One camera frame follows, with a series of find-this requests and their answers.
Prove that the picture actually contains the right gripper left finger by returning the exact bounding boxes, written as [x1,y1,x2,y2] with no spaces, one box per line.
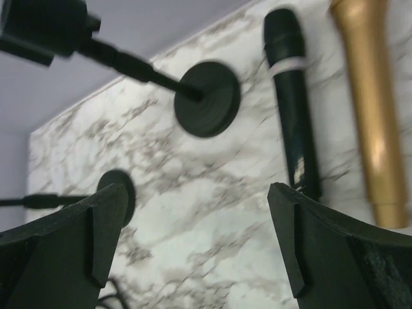
[1,185,127,308]

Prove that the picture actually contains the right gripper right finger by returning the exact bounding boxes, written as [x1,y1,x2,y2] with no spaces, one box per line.
[267,183,411,308]

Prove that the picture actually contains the black shock mount stand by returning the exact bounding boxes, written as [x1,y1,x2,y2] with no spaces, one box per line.
[1,169,136,227]

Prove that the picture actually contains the black microphone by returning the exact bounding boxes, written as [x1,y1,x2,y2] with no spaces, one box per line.
[263,8,322,201]

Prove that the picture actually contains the black clip microphone stand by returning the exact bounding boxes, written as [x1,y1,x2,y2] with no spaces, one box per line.
[1,0,241,138]

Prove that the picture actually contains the gold microphone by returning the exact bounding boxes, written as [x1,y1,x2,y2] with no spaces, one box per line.
[330,1,409,229]

